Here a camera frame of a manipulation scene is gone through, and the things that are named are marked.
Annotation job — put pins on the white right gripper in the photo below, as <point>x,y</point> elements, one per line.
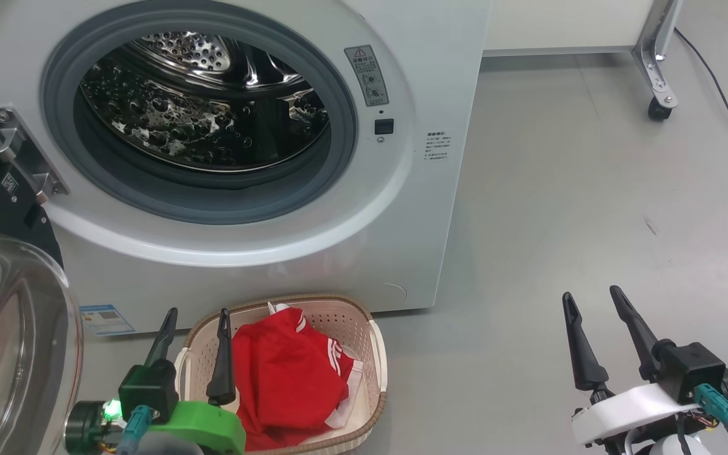
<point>629,411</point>

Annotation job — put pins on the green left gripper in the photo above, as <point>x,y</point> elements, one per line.
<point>203,430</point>

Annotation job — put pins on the red garment with white trim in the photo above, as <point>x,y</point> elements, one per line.
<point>288,379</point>

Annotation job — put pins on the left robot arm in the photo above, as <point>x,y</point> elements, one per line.
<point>83,426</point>

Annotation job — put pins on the white washing machine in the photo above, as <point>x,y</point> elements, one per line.
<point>301,265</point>

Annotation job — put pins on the cream perforated laundry basket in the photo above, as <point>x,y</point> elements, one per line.
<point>373,354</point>

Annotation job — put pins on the stainless steel washing machine drum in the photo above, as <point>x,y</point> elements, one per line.
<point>168,120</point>

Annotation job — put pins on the metal door hinge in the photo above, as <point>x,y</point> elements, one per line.
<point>23,151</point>

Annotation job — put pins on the blue energy label sticker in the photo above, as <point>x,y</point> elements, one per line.
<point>107,320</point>

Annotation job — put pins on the white cabinet on caster leg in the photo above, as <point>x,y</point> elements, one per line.
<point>560,25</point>

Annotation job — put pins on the grey warning sticker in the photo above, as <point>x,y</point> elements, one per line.
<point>367,76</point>

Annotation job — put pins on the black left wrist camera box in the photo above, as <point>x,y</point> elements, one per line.
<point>146,385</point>

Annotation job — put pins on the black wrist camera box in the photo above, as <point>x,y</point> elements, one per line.
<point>689,370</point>
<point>146,385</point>

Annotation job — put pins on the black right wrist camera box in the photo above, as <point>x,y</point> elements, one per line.
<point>689,370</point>

